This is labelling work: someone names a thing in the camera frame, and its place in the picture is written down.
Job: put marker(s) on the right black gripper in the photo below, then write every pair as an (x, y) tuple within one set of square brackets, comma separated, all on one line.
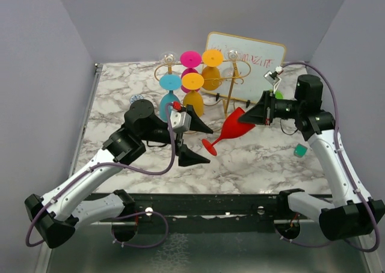
[(260, 113)]

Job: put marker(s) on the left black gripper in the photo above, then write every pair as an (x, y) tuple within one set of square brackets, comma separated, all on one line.
[(187, 157)]

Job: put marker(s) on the green wine glass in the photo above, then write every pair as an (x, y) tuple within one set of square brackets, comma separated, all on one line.
[(279, 95)]

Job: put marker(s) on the red wine glass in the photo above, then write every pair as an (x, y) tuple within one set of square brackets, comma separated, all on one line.
[(232, 128)]

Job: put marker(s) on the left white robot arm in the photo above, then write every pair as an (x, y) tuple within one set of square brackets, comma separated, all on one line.
[(58, 213)]

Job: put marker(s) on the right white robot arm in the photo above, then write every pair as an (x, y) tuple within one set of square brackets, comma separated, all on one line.
[(352, 212)]

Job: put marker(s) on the front yellow wine glass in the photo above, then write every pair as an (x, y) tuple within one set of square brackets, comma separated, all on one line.
[(193, 82)]

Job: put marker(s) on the blue wine glass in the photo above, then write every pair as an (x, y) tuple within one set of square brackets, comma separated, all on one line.
[(170, 83)]

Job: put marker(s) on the right clear wine glass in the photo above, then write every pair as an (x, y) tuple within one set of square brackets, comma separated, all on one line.
[(231, 55)]

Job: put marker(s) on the clear wine glass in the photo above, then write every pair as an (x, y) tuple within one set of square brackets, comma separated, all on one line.
[(231, 55), (168, 58)]

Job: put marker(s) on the back orange wine glass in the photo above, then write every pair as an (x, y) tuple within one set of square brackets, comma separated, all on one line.
[(212, 78)]

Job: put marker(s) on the pink wine glass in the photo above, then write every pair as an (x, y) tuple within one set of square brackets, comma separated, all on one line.
[(190, 60)]

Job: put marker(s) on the left clear wine glass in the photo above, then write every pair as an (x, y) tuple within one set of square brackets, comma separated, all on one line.
[(168, 58)]

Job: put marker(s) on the gold framed whiteboard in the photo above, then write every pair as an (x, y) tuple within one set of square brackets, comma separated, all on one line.
[(254, 59)]

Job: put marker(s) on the teal green cube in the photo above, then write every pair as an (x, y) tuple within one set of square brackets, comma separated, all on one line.
[(300, 150)]

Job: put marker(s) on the blue patterned small jar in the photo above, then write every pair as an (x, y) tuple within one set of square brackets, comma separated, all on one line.
[(135, 98)]

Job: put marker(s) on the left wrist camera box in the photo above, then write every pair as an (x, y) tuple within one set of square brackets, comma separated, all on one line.
[(180, 121)]

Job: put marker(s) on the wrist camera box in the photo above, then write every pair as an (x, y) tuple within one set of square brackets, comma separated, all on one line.
[(180, 121), (273, 77)]

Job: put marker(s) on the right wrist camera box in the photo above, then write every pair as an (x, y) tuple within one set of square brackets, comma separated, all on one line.
[(273, 77)]

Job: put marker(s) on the gold wire glass rack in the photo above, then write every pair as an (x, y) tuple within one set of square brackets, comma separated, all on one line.
[(177, 69)]

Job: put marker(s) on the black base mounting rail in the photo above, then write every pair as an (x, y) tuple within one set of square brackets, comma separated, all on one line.
[(207, 213)]

